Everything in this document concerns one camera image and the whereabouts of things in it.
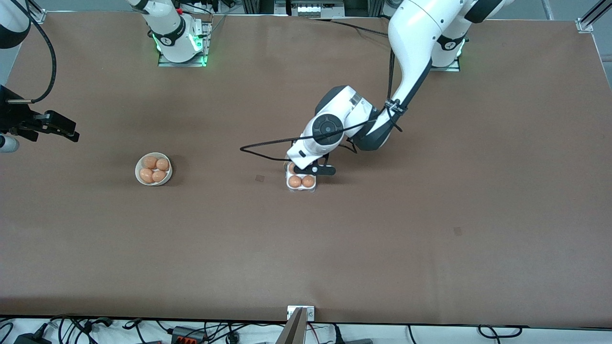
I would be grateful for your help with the small metal bracket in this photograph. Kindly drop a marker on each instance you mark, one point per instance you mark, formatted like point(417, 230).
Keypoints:
point(308, 313)

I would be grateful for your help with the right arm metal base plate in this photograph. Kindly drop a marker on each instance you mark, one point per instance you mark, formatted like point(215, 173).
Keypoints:
point(181, 64)

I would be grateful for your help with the aluminium corner post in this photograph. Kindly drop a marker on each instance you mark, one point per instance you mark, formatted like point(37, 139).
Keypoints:
point(38, 14)
point(585, 24)

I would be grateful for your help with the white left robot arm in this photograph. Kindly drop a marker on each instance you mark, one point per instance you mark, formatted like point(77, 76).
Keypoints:
point(416, 33)

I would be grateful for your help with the slanted white frame strut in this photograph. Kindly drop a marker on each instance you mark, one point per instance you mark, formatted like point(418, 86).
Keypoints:
point(548, 9)

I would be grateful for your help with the grey camera stand pole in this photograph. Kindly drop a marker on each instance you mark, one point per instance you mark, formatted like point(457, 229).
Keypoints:
point(292, 332)

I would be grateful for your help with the black orange connector box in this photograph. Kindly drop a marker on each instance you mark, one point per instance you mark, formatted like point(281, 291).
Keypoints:
point(184, 334)

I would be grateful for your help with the white round bowl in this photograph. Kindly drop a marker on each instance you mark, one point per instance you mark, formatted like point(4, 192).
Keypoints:
point(167, 180)

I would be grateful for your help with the black aluminium frame post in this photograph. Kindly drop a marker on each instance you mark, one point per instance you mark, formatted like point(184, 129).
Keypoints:
point(375, 7)
point(258, 5)

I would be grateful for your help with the black power adapter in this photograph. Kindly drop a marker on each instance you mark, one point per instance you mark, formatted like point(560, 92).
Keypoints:
point(31, 339)

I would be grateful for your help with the clear plastic egg box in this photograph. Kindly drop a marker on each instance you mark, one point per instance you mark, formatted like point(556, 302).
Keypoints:
point(301, 190)

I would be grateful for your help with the white power strip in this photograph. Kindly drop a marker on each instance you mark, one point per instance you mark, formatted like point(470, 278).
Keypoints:
point(311, 8)

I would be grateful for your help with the elongated brown egg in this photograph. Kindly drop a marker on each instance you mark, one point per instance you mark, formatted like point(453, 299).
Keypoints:
point(146, 175)

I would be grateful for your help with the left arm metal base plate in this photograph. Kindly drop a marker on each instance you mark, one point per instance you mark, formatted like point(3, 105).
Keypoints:
point(447, 69)

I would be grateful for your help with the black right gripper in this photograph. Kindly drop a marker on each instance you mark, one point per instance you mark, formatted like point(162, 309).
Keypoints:
point(13, 116)

